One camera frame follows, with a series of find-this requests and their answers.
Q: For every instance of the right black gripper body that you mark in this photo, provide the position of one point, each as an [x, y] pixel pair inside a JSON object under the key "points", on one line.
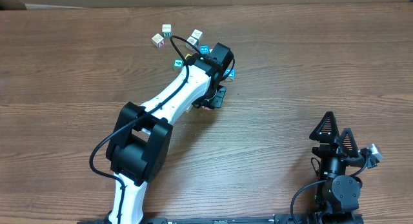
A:
{"points": [[331, 150]]}

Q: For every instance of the white block red side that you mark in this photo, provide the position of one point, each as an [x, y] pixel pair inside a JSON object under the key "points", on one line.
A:
{"points": [[158, 40]]}

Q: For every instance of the white block green side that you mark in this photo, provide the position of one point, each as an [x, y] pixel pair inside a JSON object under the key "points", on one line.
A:
{"points": [[167, 30]]}

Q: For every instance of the white block far top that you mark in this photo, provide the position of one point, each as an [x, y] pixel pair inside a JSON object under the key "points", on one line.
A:
{"points": [[197, 34]]}

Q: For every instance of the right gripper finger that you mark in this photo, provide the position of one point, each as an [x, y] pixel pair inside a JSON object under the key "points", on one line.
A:
{"points": [[326, 131], [347, 144]]}

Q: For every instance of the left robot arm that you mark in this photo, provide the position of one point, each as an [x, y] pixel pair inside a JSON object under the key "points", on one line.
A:
{"points": [[139, 145]]}

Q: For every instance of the green number four block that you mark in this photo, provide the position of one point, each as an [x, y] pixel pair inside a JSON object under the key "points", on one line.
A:
{"points": [[178, 65]]}

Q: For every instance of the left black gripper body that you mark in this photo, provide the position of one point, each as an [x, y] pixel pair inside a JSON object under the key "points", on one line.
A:
{"points": [[218, 98]]}

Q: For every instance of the blue X block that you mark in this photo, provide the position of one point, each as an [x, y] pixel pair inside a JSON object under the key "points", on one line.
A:
{"points": [[229, 74]]}

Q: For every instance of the blue top block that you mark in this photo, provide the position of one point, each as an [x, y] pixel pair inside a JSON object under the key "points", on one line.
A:
{"points": [[204, 49]]}

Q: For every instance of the white cream block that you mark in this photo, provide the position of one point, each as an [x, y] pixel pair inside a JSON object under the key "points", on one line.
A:
{"points": [[188, 109]]}

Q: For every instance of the white block blue side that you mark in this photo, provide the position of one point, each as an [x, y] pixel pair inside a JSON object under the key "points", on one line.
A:
{"points": [[191, 43]]}

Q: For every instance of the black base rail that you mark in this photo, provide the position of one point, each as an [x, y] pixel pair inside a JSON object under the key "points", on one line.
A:
{"points": [[275, 219]]}

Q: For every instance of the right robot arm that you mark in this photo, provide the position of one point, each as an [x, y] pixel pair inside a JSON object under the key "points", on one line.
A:
{"points": [[337, 193]]}

